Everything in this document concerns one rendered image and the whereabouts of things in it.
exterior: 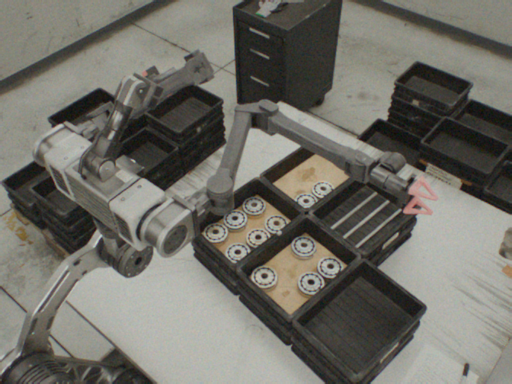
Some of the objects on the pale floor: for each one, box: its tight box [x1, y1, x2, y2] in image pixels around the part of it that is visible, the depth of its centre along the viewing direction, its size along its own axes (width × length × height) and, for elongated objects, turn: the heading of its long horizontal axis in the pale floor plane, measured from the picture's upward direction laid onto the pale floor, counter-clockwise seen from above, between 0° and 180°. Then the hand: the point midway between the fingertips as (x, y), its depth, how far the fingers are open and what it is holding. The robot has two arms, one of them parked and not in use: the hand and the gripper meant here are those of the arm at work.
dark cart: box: [232, 0, 343, 115], centre depth 376 cm, size 60×45×90 cm
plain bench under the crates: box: [65, 101, 512, 384], centre depth 257 cm, size 160×160×70 cm
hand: (432, 205), depth 152 cm, fingers open, 6 cm apart
